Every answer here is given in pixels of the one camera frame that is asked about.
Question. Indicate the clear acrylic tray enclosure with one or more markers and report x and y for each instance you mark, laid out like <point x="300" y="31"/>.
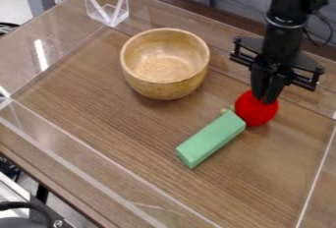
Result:
<point x="98" y="143"/>

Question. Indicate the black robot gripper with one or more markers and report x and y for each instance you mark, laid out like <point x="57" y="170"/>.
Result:
<point x="273" y="74"/>

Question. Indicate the light wooden bowl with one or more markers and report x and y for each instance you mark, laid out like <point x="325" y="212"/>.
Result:
<point x="164" y="62"/>

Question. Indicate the red fuzzy ball fruit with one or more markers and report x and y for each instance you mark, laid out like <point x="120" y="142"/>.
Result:
<point x="253" y="111"/>

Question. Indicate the green rectangular block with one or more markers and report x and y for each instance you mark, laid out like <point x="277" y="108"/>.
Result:
<point x="198" y="146"/>

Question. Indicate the clear acrylic corner bracket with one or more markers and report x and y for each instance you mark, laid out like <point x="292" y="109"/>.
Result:
<point x="108" y="14"/>

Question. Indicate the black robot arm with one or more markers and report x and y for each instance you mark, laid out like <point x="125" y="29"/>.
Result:
<point x="273" y="58"/>

